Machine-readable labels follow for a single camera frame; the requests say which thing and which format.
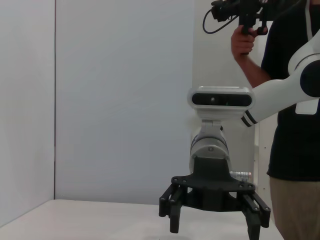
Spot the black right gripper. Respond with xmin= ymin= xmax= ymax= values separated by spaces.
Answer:
xmin=158 ymin=157 xmax=272 ymax=240

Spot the black handheld controller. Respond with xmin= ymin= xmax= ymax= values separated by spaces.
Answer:
xmin=210 ymin=0 xmax=270 ymax=55

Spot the person's forearm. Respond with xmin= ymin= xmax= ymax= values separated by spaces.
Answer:
xmin=233 ymin=53 xmax=274 ymax=89

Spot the person's hand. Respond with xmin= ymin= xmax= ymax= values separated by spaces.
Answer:
xmin=231 ymin=24 xmax=256 ymax=58

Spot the person in black shirt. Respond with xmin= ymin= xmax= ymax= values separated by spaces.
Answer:
xmin=261 ymin=0 xmax=320 ymax=240

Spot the white name badge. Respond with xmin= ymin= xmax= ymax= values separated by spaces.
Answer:
xmin=295 ymin=98 xmax=320 ymax=116

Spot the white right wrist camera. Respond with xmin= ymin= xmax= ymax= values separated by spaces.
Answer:
xmin=187 ymin=85 xmax=255 ymax=118

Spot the black controller cable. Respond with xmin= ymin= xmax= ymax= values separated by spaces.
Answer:
xmin=202 ymin=9 xmax=241 ymax=35

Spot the grey lanyard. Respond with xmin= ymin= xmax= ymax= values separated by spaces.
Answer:
xmin=304 ymin=0 xmax=314 ymax=41

